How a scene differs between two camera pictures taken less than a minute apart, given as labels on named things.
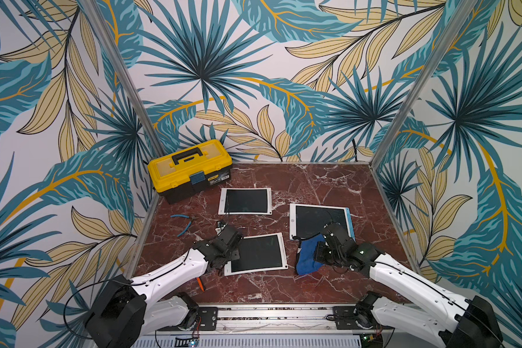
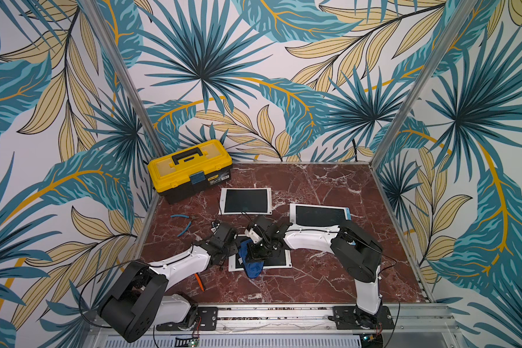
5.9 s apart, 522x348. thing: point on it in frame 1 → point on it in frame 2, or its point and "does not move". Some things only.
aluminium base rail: [269, 326] does not move
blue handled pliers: [191, 218] does not move
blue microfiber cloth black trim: [306, 263] → [253, 269]
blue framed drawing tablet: [307, 220] does not move
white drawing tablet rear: [247, 201] does not move
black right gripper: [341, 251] → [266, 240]
